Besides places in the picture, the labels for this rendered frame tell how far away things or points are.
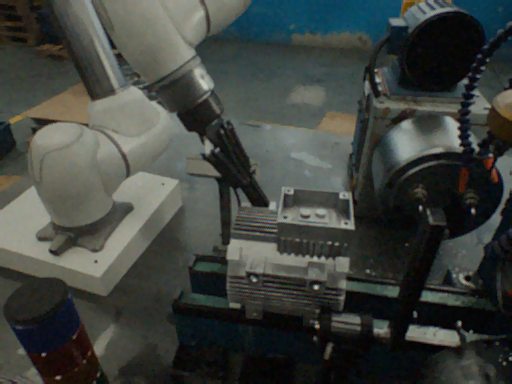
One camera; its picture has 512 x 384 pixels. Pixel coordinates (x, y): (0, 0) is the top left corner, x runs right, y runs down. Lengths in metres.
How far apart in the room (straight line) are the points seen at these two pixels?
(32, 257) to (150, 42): 0.66
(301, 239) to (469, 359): 0.27
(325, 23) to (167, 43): 5.74
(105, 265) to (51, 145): 0.30
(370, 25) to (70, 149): 5.60
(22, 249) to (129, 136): 0.38
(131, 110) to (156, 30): 0.45
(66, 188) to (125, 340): 0.36
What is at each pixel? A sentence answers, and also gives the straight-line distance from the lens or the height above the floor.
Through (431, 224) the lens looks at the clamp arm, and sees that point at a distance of 0.48.
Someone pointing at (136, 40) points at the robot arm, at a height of 1.40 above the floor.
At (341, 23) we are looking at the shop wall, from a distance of 6.25.
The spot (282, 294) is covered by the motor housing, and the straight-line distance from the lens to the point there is 0.65.
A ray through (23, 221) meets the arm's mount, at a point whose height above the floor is 0.88.
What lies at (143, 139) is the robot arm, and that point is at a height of 1.08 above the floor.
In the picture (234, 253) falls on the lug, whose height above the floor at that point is 1.08.
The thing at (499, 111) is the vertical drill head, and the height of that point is 1.33.
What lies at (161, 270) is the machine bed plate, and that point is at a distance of 1.03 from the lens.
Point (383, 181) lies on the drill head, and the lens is 0.87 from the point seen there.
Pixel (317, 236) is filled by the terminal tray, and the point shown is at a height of 1.12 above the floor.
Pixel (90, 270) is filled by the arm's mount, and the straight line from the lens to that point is 0.98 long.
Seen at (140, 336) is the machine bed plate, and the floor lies 0.80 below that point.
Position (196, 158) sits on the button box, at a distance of 0.91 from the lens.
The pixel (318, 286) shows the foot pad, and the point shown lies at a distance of 0.63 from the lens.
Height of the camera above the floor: 1.53
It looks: 35 degrees down
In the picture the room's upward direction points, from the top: straight up
